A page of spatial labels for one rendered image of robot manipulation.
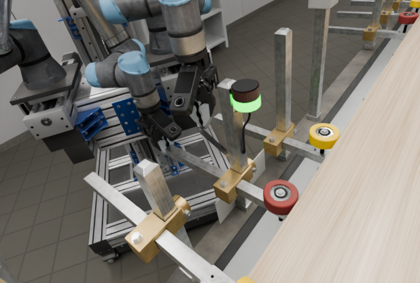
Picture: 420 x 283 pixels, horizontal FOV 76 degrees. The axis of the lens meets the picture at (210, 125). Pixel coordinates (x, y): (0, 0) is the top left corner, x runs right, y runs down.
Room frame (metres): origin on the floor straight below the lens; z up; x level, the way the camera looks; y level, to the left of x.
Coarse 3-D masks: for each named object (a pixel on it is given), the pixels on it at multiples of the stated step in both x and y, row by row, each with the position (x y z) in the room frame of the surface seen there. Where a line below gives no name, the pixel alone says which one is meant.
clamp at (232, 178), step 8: (248, 160) 0.54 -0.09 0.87; (248, 168) 0.51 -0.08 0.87; (224, 176) 0.50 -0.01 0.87; (232, 176) 0.49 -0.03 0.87; (240, 176) 0.49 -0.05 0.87; (248, 176) 0.51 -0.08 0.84; (216, 184) 0.48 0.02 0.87; (232, 184) 0.47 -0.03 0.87; (216, 192) 0.47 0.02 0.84; (224, 192) 0.45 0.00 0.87; (232, 192) 0.46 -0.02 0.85; (224, 200) 0.45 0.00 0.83; (232, 200) 0.45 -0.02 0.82
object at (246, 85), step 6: (234, 84) 0.50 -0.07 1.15; (240, 84) 0.49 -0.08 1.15; (246, 84) 0.49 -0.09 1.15; (252, 84) 0.48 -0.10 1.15; (258, 84) 0.48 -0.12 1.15; (234, 90) 0.48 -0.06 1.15; (240, 90) 0.47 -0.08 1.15; (246, 90) 0.47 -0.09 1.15; (252, 90) 0.46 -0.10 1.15; (240, 102) 0.47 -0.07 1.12; (246, 102) 0.46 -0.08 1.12; (234, 114) 0.50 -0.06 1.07
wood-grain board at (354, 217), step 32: (416, 32) 1.04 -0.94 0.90; (416, 64) 0.80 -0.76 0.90; (384, 96) 0.66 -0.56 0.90; (416, 96) 0.63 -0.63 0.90; (352, 128) 0.55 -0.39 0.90; (384, 128) 0.52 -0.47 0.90; (416, 128) 0.50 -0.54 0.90; (352, 160) 0.44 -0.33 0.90; (384, 160) 0.42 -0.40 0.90; (416, 160) 0.40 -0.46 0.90; (320, 192) 0.37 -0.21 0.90; (352, 192) 0.35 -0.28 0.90; (384, 192) 0.33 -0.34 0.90; (416, 192) 0.32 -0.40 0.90; (288, 224) 0.31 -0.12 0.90; (320, 224) 0.29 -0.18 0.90; (352, 224) 0.28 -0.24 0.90; (384, 224) 0.26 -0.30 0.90; (416, 224) 0.25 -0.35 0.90; (288, 256) 0.24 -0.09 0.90; (320, 256) 0.23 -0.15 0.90; (352, 256) 0.22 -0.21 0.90; (384, 256) 0.21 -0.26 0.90; (416, 256) 0.20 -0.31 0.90
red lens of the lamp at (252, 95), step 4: (256, 88) 0.47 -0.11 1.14; (232, 92) 0.48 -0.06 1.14; (236, 92) 0.47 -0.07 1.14; (240, 92) 0.46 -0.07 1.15; (244, 92) 0.46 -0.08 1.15; (248, 92) 0.46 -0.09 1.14; (252, 92) 0.46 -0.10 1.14; (256, 92) 0.46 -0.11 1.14; (232, 96) 0.48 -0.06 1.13; (236, 96) 0.47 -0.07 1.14; (240, 96) 0.46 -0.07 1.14; (244, 96) 0.46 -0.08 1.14; (248, 96) 0.46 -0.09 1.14; (252, 96) 0.46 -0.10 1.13; (256, 96) 0.46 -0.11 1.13; (236, 100) 0.47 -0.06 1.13; (240, 100) 0.46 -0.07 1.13; (244, 100) 0.46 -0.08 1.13; (248, 100) 0.46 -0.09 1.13; (252, 100) 0.46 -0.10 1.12
